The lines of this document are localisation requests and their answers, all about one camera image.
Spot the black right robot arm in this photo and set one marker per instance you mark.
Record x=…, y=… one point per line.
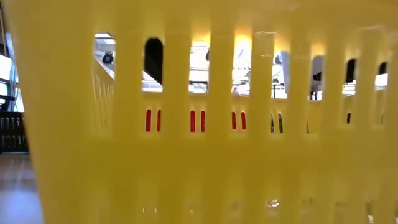
x=350, y=71

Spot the black round background fixture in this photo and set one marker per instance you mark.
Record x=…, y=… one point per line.
x=108, y=58

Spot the yellow slotted plastic basket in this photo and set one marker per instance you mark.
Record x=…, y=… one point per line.
x=217, y=155

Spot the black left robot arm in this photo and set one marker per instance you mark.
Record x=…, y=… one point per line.
x=153, y=59

